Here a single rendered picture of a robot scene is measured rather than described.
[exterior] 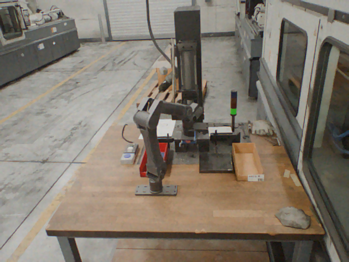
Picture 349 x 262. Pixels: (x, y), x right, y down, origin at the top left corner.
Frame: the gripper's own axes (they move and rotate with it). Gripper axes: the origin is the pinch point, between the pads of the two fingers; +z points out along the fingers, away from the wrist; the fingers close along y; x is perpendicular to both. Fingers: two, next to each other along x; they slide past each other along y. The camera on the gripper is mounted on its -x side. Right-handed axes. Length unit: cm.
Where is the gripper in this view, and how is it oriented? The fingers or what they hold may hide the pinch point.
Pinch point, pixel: (188, 141)
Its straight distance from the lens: 157.5
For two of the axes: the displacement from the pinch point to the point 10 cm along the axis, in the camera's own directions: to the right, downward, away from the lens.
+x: -10.0, -0.1, 0.9
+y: 0.6, -8.1, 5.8
